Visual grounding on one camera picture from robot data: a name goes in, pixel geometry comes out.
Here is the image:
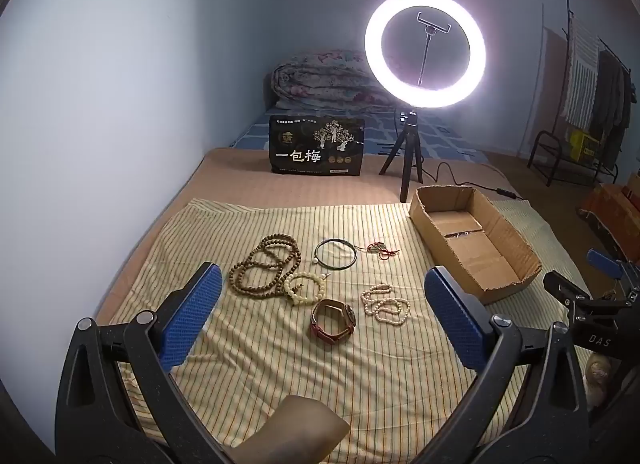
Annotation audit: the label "dark hanging clothes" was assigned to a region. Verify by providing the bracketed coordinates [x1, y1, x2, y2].
[592, 50, 635, 155]

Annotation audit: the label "person's right hand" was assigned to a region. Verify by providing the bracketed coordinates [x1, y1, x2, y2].
[584, 353, 617, 414]

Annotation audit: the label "white striped hanging towel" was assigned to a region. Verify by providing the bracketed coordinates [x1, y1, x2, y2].
[560, 18, 607, 131]

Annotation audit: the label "black snack bag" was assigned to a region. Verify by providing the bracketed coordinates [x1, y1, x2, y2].
[269, 115, 366, 177]

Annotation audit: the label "person's leg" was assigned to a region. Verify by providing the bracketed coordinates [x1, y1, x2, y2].
[225, 395, 351, 464]

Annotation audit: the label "phone holder clamp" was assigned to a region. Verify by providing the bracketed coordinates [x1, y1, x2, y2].
[416, 11, 453, 89]

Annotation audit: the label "striped yellow cloth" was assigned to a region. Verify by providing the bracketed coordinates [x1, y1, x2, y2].
[107, 198, 586, 464]

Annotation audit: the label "tan bed cover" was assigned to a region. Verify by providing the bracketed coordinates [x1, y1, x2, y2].
[95, 146, 591, 325]

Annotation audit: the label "black power cable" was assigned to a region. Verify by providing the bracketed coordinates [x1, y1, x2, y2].
[417, 158, 531, 203]

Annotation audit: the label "red strap wristwatch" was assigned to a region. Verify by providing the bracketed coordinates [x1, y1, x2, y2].
[311, 299, 357, 343]

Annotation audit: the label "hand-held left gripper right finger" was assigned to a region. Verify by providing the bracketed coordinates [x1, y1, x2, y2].
[424, 265, 591, 464]

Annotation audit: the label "orange wooden crate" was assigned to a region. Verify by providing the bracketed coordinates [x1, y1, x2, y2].
[580, 183, 640, 261]

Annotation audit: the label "blue bangle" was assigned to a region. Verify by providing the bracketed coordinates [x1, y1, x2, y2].
[315, 239, 358, 271]

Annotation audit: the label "black tripod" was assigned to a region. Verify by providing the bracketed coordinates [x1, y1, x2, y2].
[378, 111, 426, 203]

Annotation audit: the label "ring light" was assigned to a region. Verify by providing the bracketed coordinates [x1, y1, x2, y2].
[364, 0, 488, 109]

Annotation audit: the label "white pearl necklace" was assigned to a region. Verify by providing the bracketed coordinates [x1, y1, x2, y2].
[361, 284, 412, 327]

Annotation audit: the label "cream bead bracelet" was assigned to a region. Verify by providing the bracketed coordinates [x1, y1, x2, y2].
[283, 271, 328, 305]

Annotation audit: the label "black clothes rack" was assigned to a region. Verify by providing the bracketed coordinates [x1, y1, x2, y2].
[527, 0, 640, 189]

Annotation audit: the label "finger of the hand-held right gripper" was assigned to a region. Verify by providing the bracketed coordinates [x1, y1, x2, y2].
[544, 271, 632, 319]
[587, 248, 640, 295]

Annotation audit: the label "yellow box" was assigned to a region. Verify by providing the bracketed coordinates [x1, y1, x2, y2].
[570, 130, 601, 163]

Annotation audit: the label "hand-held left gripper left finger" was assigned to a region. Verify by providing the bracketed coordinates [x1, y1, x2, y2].
[54, 261, 223, 464]

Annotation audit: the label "folded floral quilt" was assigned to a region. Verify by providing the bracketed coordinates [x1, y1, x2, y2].
[272, 50, 401, 109]

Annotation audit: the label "cardboard box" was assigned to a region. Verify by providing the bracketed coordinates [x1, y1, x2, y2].
[409, 185, 542, 305]

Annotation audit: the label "jade pendant with red cord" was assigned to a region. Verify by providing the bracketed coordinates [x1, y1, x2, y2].
[357, 241, 401, 261]

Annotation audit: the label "brown wooden bead necklace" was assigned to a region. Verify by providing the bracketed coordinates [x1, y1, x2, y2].
[228, 234, 303, 301]

